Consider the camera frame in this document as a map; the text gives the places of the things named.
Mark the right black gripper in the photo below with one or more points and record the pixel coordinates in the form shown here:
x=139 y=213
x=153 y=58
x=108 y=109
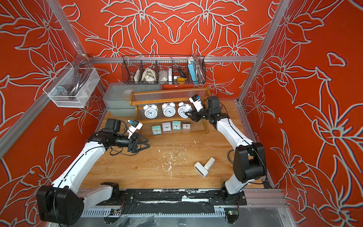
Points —
x=195 y=115

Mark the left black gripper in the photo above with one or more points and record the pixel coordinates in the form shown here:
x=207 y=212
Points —
x=132 y=146

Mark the mint square alarm clock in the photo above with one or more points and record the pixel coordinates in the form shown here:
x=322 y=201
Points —
x=156 y=130

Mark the white square alarm clock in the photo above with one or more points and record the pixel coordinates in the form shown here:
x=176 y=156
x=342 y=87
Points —
x=166 y=126

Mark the white twin-bell clock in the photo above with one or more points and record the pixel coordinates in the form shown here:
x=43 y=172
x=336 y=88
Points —
x=169 y=109
x=150 y=111
x=183 y=108

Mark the white twin-bell clock front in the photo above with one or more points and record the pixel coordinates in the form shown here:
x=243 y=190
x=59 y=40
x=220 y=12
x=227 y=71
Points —
x=150 y=111

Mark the white digital clock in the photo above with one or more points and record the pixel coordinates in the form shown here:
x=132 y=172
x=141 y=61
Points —
x=201 y=169

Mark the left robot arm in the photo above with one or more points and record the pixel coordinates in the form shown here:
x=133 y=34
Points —
x=61 y=202

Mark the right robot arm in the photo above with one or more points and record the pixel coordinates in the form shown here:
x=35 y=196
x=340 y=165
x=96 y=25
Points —
x=249 y=161

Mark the wooden two-tier shelf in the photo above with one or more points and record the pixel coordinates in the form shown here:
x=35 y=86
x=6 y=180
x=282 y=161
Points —
x=158 y=98

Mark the translucent plastic storage box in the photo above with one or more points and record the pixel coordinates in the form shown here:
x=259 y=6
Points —
x=117 y=97

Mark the light blue box in basket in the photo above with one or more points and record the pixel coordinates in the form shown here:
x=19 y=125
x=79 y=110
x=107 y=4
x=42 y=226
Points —
x=191 y=67

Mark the white cloth bundle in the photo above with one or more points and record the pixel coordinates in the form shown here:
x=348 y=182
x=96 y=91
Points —
x=149 y=75

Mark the black handled screwdriver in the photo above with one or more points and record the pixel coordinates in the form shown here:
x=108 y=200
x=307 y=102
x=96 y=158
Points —
x=182 y=74

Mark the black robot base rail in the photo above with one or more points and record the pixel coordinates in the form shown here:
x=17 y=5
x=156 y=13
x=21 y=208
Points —
x=184 y=202

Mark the black wire wall basket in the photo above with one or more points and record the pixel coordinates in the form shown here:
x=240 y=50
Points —
x=133 y=67

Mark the white mesh wall basket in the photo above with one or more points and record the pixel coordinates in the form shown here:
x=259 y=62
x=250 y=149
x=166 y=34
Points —
x=72 y=86

